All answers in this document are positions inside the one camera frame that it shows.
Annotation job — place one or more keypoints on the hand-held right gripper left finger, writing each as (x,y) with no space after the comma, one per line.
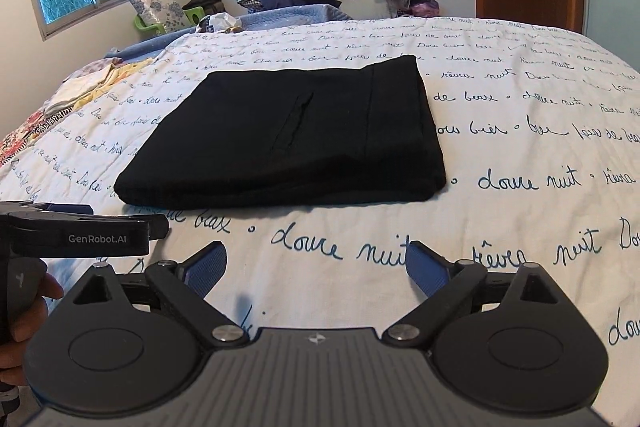
(205,269)

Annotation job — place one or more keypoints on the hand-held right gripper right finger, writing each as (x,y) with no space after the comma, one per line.
(427,269)

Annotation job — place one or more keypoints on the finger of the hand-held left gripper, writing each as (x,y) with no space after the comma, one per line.
(60,207)
(150,227)

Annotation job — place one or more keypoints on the black pants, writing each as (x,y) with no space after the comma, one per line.
(300,132)

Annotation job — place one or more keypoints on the person's left hand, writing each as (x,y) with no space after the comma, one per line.
(42,294)

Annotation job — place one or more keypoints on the floral patchwork sheet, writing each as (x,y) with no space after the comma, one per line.
(75,92)

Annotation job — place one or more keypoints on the white script-printed duvet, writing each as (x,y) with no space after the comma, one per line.
(500,132)

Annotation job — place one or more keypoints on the green plastic chair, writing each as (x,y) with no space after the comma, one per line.
(150,27)

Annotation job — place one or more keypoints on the crumpled white bag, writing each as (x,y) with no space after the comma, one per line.
(220,23)

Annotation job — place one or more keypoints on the floral pillow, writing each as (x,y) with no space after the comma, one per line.
(157,7)

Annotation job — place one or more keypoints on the dark brown bag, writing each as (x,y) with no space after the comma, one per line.
(202,2)

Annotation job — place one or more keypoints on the purple cloth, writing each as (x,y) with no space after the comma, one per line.
(426,9)

